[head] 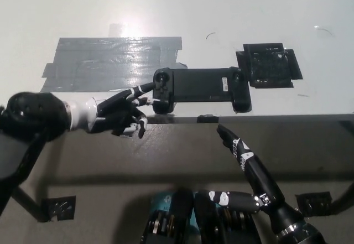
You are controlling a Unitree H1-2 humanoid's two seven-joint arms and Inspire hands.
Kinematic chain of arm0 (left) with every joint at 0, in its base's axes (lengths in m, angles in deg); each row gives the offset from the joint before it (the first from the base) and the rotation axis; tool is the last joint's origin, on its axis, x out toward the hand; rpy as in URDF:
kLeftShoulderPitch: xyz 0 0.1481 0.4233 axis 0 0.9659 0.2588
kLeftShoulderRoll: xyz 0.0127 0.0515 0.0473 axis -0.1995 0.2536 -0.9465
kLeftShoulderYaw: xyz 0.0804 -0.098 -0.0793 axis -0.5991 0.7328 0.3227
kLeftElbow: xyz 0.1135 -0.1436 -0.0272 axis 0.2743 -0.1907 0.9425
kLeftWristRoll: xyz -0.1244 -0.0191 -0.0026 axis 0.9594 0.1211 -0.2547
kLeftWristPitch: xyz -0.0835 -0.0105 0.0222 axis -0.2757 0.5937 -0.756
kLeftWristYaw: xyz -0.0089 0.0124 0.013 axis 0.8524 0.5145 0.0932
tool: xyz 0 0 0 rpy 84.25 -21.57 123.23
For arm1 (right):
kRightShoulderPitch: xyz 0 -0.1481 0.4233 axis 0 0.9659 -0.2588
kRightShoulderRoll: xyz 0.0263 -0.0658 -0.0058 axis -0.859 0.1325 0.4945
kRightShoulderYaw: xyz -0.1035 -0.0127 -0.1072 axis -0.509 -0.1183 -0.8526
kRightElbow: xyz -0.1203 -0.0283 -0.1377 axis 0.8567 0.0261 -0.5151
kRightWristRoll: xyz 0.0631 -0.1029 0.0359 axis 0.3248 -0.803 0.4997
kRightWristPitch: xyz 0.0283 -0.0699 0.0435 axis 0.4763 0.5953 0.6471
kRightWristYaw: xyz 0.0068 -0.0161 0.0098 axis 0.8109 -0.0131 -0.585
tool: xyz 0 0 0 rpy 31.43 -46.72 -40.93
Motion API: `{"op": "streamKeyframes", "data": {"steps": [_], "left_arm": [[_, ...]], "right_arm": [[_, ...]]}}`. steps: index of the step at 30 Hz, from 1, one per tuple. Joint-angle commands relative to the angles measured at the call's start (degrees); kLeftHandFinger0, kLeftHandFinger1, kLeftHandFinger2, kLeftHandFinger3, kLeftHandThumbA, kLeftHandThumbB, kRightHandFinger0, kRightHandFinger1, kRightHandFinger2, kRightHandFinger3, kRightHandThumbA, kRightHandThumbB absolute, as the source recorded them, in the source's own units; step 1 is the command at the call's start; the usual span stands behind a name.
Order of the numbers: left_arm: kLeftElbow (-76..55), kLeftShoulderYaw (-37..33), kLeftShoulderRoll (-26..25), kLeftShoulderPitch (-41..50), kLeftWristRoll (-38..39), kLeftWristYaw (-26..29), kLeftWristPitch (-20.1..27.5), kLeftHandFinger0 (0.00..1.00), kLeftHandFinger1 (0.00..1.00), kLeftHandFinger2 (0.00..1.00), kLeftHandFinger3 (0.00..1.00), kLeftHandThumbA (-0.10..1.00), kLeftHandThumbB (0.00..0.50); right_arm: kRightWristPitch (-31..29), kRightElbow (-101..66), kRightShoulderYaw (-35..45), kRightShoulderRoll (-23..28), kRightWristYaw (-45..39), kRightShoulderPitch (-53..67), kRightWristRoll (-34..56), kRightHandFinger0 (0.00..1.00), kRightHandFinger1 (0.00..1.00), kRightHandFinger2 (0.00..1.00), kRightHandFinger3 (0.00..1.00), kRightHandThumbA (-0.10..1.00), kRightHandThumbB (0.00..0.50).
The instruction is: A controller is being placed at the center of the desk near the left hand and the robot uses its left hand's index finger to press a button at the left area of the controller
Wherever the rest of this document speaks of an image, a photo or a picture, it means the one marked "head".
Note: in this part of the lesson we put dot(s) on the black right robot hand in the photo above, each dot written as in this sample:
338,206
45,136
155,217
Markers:
260,177

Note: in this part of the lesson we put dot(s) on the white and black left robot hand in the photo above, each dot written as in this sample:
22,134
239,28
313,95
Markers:
110,114

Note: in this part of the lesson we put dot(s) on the black game controller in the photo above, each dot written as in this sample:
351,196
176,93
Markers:
199,85

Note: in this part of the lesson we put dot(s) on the black robot torso blocks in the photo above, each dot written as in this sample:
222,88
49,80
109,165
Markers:
182,208

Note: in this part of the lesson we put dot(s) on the black floor tape patch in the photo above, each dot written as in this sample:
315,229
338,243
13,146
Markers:
59,208
314,203

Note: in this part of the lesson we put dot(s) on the small black tape piece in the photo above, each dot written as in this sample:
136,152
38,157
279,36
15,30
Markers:
208,118

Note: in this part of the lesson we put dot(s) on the teal router box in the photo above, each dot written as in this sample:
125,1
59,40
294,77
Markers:
161,199

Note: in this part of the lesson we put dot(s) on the black tape square patch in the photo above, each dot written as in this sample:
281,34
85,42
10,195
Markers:
269,65

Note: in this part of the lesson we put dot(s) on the black metal table leg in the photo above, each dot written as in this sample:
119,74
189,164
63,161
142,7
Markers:
27,203

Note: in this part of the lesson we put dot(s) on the grey duct tape patch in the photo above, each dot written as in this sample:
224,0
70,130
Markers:
110,61

